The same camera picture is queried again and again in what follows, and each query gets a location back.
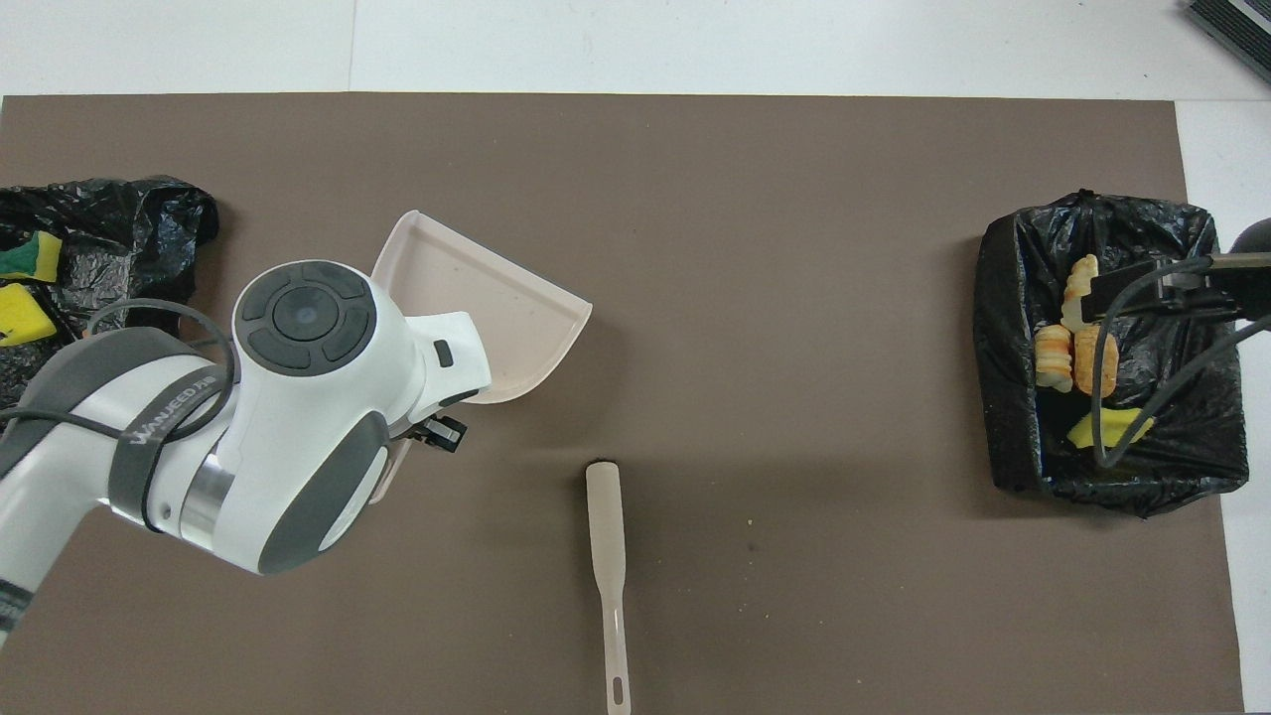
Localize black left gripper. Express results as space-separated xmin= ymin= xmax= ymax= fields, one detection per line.
xmin=409 ymin=414 xmax=469 ymax=455

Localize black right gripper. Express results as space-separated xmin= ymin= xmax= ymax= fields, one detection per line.
xmin=1080 ymin=218 xmax=1271 ymax=325

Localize brown bread bun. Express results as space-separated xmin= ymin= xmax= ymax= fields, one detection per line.
xmin=1073 ymin=326 xmax=1120 ymax=400

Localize yellow sponge piece green backing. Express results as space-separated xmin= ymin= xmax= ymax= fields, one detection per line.
xmin=1066 ymin=405 xmax=1156 ymax=450

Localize beige plastic dustpan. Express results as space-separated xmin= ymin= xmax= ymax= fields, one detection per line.
xmin=367 ymin=210 xmax=594 ymax=504

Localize beige hand brush black bristles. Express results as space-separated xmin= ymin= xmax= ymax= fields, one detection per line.
xmin=585 ymin=461 xmax=633 ymax=715

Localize notched yellow sponge piece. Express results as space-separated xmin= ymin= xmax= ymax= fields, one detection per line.
xmin=0 ymin=283 xmax=59 ymax=348

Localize small yellow sponge piece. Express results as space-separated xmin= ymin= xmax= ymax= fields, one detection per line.
xmin=0 ymin=230 xmax=64 ymax=283

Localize black bag lined bin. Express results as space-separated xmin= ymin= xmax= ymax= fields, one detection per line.
xmin=972 ymin=189 xmax=1251 ymax=519
xmin=0 ymin=176 xmax=220 ymax=408

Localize dark grey ribbed object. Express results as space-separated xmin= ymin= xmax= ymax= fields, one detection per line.
xmin=1187 ymin=0 xmax=1271 ymax=82

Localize brown table mat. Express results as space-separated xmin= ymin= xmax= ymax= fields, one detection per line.
xmin=0 ymin=93 xmax=1245 ymax=715

